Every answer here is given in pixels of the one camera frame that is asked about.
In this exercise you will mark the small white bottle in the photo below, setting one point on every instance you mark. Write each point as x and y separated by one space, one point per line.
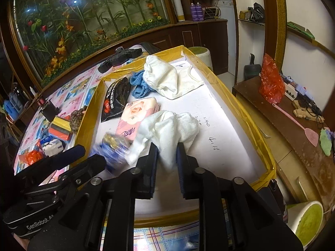
32 91

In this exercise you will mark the small red box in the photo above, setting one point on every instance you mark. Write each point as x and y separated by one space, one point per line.
41 101

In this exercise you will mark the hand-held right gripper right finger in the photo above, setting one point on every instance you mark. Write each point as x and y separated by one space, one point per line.
183 172

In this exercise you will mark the black holder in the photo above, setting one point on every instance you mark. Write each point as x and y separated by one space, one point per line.
50 112

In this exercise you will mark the black snack packet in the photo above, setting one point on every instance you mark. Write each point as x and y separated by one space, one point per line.
115 99

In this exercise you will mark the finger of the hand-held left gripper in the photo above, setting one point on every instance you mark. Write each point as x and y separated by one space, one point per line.
68 155
89 167

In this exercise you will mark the white towel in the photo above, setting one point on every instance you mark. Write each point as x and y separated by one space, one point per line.
165 78
162 133

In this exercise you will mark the brown wooden desk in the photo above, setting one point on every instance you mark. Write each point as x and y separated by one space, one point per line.
282 141

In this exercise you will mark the blue water jug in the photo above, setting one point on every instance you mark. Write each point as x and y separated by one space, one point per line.
10 109

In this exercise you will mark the brown knitted pouch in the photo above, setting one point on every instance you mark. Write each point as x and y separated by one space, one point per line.
78 119

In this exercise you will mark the red plastic bag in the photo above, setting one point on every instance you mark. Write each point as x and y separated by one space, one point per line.
272 83

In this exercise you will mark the orange plastic bag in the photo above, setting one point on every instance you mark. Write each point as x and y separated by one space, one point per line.
34 157

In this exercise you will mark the black plastic device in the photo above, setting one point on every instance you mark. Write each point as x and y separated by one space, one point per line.
117 57

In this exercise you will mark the small yellow box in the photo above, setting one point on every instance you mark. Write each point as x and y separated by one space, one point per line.
244 15

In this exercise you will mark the dark wooden cabinet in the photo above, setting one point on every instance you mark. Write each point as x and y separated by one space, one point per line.
209 44

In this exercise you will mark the white yellow rolled poster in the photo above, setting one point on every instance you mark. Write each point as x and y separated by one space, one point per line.
177 0

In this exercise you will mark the pink tissue pack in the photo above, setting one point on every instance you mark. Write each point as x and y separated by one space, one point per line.
136 115

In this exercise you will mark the white box with yellow tape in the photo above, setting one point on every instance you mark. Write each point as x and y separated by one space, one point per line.
230 125

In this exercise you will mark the blue tissue packet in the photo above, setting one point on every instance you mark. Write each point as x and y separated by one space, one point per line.
115 151

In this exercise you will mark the flower display panel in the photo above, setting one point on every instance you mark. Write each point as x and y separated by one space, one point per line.
86 23

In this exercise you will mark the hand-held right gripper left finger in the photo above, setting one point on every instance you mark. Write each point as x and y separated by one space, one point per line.
148 172

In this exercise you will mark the purple spray can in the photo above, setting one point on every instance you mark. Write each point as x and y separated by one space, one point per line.
200 12
193 12

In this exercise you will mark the blue towel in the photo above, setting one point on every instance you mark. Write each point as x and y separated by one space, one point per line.
138 83

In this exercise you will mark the green flat item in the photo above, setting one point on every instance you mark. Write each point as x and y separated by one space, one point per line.
301 30

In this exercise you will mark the green cloth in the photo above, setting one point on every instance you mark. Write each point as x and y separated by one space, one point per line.
325 142

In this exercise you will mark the orange black yellow sponge pack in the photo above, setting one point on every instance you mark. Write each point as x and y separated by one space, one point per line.
60 129

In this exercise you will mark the black flat board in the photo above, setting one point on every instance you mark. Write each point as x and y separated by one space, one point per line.
151 47

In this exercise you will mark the dark kettle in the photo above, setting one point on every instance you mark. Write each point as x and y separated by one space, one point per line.
17 96

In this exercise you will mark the pink fly swatter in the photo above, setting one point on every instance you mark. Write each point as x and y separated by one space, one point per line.
310 134

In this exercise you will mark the beige wooden toy gun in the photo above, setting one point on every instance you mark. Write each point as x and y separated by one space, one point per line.
303 109

